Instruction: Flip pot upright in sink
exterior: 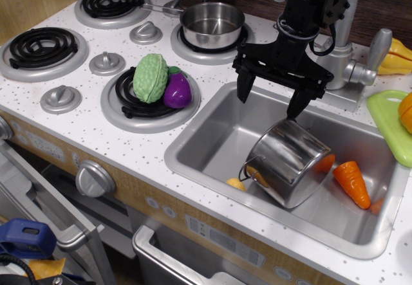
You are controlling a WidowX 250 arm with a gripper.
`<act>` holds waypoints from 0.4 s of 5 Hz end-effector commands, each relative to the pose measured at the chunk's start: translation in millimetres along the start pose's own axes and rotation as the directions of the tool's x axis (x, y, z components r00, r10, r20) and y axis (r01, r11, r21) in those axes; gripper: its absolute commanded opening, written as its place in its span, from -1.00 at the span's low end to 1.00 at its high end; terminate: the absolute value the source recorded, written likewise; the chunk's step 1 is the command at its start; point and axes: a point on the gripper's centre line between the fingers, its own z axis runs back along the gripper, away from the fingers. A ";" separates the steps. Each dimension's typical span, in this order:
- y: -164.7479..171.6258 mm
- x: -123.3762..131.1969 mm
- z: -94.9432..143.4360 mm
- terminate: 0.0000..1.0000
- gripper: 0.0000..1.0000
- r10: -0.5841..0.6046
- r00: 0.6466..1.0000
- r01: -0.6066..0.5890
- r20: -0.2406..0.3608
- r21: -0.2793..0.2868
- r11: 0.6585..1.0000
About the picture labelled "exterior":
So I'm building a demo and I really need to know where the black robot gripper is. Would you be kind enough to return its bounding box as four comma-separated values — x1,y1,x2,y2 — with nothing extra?
232,26,334,119

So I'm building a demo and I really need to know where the steel pot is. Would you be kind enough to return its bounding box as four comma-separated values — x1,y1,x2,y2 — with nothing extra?
239,119,335,208

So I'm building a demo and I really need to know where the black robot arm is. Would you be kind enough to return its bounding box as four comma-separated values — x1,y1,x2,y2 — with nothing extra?
233,0,350,119

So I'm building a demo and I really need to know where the grey toy sink basin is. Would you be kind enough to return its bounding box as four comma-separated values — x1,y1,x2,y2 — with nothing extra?
165,83,409,259

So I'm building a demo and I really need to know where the yellow toy food under pot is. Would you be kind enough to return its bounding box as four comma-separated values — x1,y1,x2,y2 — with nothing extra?
226,166,269,192

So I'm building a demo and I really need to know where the back right burner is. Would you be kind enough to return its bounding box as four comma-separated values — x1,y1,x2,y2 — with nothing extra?
171,24,256,66

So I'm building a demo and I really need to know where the silver toy faucet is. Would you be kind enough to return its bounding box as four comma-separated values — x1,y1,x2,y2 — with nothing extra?
272,0,393,113

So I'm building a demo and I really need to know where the steel saucepan on burner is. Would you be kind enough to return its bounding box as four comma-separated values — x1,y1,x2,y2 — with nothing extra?
141,2,245,50

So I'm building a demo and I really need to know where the purple toy eggplant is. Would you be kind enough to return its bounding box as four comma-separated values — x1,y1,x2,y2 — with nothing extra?
163,66,192,109

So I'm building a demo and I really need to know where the green cutting board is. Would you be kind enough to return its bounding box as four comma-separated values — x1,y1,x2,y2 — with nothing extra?
366,89,411,168

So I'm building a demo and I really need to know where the orange toy carrot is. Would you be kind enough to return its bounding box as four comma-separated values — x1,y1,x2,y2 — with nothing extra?
333,161,371,210

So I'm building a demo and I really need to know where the green bumpy toy vegetable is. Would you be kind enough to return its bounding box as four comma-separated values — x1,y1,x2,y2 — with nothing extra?
133,53,168,104

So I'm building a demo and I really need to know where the silver stove knob back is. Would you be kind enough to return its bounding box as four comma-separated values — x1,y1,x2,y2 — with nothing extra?
162,0,183,17

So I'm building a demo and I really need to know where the silver stove knob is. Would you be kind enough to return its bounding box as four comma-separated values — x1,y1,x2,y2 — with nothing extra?
162,0,183,17
40,85,82,115
89,51,126,76
129,21,163,45

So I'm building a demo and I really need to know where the yellow toy squash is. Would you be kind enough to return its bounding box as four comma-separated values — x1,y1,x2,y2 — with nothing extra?
378,38,411,75

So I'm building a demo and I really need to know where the orange toy fruit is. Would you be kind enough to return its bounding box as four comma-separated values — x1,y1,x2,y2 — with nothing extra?
398,93,412,132

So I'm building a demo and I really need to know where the silver stove knob top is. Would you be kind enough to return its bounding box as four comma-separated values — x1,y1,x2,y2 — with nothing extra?
129,21,163,45

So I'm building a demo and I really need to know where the front black burner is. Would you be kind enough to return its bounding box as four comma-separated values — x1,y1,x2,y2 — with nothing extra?
100,67,201,134

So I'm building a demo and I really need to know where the black burner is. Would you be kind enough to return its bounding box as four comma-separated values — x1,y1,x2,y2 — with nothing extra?
100,67,201,134
75,0,151,30
1,27,89,82

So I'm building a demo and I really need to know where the silver stove knob middle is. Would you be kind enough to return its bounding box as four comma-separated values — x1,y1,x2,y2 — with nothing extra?
89,51,126,76

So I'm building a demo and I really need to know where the back left black burner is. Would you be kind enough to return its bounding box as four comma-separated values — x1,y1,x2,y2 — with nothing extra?
75,0,151,30

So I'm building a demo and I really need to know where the silver oven dial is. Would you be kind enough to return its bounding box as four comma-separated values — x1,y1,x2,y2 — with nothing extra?
75,160,116,198

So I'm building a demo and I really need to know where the silver stove knob front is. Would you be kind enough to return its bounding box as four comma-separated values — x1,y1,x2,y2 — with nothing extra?
40,85,82,115

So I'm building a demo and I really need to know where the silver dial far left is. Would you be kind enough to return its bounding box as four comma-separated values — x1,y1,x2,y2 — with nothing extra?
0,116,14,140

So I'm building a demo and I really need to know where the blue clamp tool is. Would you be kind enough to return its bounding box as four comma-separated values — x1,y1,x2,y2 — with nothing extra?
1,218,57,259

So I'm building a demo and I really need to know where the dishwasher door with handle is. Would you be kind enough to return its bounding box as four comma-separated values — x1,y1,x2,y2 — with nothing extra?
132,225,249,284

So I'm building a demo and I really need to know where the oven door with handle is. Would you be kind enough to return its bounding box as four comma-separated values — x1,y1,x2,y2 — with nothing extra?
1,140,117,284

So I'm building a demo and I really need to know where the black cable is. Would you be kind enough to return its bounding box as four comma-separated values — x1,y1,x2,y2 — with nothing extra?
0,254,38,285

